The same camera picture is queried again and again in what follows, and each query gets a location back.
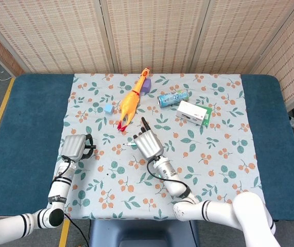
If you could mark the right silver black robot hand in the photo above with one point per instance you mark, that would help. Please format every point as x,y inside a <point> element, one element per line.
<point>149,145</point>

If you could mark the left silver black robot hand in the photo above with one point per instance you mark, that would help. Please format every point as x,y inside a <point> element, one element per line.
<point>72,148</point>

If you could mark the white marker pen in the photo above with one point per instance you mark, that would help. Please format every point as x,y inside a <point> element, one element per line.
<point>130,144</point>

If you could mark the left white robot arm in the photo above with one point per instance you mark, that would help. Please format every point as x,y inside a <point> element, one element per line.
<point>59,190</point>

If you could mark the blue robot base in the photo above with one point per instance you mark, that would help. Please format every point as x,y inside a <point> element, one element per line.
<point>141,232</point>

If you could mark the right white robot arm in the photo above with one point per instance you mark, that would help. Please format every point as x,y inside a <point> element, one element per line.
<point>213,209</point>

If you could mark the yellow rubber chicken toy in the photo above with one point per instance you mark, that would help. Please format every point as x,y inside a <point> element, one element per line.
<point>130,103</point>

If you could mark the blue felt table cover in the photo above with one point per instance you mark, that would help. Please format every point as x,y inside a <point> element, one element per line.
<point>28,123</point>

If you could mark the white cardboard box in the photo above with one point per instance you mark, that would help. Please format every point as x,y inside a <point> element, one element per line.
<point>191,113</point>

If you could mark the light blue foam cube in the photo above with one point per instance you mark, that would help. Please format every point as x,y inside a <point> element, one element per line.
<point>109,108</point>

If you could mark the floral printed tablecloth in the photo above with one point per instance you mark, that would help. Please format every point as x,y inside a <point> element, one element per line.
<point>200,159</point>

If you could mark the blue green drink can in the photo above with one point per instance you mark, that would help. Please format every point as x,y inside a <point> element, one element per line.
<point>173,97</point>

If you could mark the purple foam block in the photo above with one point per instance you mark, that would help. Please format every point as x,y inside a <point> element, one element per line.
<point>147,86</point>

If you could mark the green flat package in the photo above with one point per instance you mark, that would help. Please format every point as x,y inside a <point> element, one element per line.
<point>208,115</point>

